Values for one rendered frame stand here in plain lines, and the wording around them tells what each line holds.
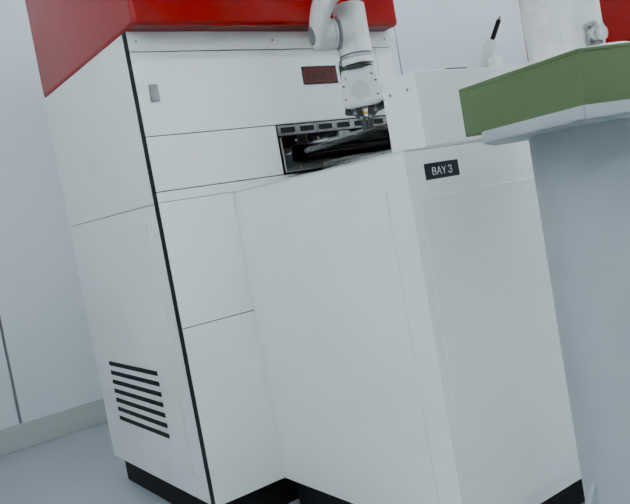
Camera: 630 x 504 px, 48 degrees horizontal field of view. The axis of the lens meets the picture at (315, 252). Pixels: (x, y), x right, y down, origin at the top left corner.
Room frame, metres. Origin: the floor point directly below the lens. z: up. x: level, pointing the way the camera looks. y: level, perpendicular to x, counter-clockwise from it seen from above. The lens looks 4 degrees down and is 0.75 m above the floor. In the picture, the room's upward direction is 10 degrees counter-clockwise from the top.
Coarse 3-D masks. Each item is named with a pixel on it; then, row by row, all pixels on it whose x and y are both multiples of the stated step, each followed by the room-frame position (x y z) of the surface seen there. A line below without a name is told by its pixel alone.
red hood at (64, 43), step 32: (32, 0) 2.18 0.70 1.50; (64, 0) 1.96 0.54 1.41; (96, 0) 1.78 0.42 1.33; (128, 0) 1.64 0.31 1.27; (160, 0) 1.68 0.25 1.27; (192, 0) 1.72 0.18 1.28; (224, 0) 1.77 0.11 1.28; (256, 0) 1.83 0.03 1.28; (288, 0) 1.88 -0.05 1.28; (384, 0) 2.08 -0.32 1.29; (32, 32) 2.23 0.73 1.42; (64, 32) 2.00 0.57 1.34; (96, 32) 1.81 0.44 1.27; (64, 64) 2.04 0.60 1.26
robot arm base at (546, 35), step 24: (528, 0) 1.15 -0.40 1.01; (552, 0) 1.12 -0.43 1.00; (576, 0) 1.12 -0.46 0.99; (528, 24) 1.16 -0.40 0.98; (552, 24) 1.13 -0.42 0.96; (576, 24) 1.12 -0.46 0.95; (600, 24) 1.10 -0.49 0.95; (528, 48) 1.18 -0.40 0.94; (552, 48) 1.13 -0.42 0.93; (576, 48) 1.12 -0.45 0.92
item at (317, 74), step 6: (306, 72) 1.95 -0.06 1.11; (312, 72) 1.97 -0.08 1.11; (318, 72) 1.98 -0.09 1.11; (324, 72) 1.99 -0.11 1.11; (330, 72) 2.00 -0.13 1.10; (306, 78) 1.95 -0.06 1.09; (312, 78) 1.96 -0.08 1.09; (318, 78) 1.98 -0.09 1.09; (324, 78) 1.99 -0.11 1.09; (330, 78) 2.00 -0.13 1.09; (336, 78) 2.01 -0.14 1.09
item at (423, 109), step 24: (432, 72) 1.34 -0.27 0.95; (456, 72) 1.38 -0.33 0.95; (480, 72) 1.42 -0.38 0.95; (504, 72) 1.46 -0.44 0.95; (384, 96) 1.38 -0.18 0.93; (408, 96) 1.33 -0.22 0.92; (432, 96) 1.33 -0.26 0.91; (456, 96) 1.37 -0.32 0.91; (408, 120) 1.34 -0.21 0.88; (432, 120) 1.33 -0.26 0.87; (456, 120) 1.37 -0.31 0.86; (408, 144) 1.35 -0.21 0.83; (432, 144) 1.32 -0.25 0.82
